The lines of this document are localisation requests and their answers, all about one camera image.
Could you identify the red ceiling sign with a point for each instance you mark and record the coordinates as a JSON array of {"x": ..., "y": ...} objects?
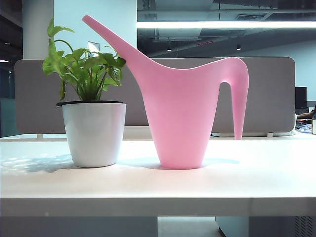
[{"x": 204, "y": 44}]

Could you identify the green leafy plant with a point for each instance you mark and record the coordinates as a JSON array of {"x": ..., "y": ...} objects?
[{"x": 86, "y": 74}]

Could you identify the black computer monitor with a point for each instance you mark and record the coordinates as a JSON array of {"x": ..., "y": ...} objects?
[{"x": 301, "y": 97}]

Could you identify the ceiling air vent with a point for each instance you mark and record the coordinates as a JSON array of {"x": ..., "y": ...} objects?
[{"x": 251, "y": 16}]

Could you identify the small poster on pillar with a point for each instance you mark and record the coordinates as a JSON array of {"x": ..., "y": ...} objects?
[{"x": 93, "y": 46}]

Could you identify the white plant pot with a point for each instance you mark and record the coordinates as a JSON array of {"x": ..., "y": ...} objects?
[{"x": 93, "y": 138}]

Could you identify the black inner pot rim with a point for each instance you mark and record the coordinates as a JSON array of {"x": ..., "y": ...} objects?
[{"x": 60, "y": 104}]

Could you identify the person's forearm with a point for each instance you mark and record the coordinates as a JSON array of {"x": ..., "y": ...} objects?
[{"x": 306, "y": 115}]

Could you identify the pink plastic watering can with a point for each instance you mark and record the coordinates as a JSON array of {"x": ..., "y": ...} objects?
[{"x": 180, "y": 111}]

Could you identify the grey desk divider panel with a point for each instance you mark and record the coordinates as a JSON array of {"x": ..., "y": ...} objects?
[{"x": 37, "y": 98}]

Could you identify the small beige box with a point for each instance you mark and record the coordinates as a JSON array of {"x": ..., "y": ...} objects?
[{"x": 314, "y": 126}]

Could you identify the black hanging spot lamp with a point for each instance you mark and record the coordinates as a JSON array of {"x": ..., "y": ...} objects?
[{"x": 239, "y": 47}]

